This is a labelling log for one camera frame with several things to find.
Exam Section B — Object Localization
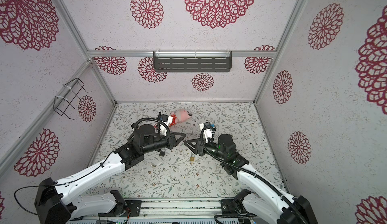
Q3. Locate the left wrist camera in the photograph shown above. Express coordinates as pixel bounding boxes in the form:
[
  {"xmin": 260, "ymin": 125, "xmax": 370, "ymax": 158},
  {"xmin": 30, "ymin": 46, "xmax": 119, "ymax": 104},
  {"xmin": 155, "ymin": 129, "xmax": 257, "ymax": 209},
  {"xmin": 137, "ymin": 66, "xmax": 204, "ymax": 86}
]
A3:
[{"xmin": 154, "ymin": 112, "xmax": 173, "ymax": 137}]

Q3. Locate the grey wall shelf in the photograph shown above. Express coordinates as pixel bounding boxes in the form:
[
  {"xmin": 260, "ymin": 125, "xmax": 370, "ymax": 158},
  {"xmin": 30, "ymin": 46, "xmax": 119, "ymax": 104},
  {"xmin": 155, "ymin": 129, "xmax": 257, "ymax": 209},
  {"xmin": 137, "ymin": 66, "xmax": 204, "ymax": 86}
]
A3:
[{"xmin": 153, "ymin": 51, "xmax": 232, "ymax": 73}]

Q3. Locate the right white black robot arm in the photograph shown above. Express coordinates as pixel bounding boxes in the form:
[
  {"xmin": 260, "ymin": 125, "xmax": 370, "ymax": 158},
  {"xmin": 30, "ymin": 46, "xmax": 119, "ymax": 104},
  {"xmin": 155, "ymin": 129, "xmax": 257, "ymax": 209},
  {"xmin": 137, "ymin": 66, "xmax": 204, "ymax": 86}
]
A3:
[{"xmin": 184, "ymin": 123, "xmax": 317, "ymax": 224}]

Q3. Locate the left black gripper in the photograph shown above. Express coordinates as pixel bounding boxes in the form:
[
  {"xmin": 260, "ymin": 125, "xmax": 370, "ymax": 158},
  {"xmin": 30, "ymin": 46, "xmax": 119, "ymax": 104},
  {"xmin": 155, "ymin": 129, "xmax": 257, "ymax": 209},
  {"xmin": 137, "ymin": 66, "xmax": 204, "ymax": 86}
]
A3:
[{"xmin": 143, "ymin": 132, "xmax": 186, "ymax": 154}]

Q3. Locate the black wire wall rack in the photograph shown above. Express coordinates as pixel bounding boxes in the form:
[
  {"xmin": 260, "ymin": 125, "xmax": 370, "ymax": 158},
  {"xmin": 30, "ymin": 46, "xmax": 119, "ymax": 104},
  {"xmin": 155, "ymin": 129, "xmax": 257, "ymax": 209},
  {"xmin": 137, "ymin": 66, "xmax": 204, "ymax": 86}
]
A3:
[{"xmin": 52, "ymin": 78, "xmax": 92, "ymax": 120}]

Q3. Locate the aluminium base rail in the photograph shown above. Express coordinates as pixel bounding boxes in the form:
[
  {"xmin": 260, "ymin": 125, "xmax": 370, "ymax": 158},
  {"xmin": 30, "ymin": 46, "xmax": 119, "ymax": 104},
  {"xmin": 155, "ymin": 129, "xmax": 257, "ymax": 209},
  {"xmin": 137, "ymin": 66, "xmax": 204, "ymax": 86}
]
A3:
[{"xmin": 68, "ymin": 194, "xmax": 302, "ymax": 224}]

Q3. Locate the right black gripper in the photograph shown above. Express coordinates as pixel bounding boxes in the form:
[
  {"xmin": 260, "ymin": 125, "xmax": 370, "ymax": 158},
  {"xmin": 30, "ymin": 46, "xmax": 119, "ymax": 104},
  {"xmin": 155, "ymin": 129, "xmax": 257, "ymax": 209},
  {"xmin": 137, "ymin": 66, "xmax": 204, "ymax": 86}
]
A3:
[{"xmin": 185, "ymin": 138, "xmax": 228, "ymax": 162}]

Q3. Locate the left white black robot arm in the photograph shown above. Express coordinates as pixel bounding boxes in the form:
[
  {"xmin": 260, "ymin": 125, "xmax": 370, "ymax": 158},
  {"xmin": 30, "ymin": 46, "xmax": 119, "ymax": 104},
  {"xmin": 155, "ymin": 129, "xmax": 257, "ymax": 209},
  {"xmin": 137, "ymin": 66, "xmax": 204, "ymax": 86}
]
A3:
[{"xmin": 34, "ymin": 118, "xmax": 186, "ymax": 224}]

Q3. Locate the pink plush pig toy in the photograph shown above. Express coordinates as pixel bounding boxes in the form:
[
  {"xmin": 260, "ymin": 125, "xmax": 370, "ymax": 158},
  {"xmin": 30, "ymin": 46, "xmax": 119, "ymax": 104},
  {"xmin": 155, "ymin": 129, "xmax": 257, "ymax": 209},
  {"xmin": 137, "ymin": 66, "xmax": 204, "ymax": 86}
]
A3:
[{"xmin": 169, "ymin": 109, "xmax": 192, "ymax": 126}]

